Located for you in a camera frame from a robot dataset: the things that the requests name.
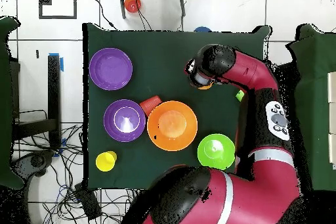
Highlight large orange bowl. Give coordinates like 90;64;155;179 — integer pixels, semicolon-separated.
146;100;198;152

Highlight bundle of cables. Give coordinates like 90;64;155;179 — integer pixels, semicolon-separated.
14;123;135;224

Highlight black box on floor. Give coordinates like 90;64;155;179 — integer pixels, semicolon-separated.
73;182;102;221

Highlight purple bowl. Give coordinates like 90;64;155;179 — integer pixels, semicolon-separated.
103;99;146;143
89;47;134;91

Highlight grey black machine base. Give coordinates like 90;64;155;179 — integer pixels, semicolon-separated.
11;150;54;177

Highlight grey camera stand legs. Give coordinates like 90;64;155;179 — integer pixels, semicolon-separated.
117;0;189;20

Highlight dark green tablecloth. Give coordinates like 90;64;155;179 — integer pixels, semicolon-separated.
82;22;271;192

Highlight red cup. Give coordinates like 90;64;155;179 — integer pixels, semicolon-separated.
138;95;162;117

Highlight black square frame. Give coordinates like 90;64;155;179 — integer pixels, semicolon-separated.
38;0;77;20

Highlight small orange bowl on floor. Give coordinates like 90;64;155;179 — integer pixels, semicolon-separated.
123;0;142;14

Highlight neighbouring green table cloth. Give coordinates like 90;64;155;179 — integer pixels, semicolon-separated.
285;24;336;192
0;16;26;190

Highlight black post stand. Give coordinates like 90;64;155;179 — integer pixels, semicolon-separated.
12;54;62;148

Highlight large green bowl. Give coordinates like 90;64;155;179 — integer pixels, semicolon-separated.
197;133;236;171

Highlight white boxes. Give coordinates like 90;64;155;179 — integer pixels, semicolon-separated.
327;71;336;168

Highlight yellow cup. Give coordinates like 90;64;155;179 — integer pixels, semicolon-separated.
95;150;118;173

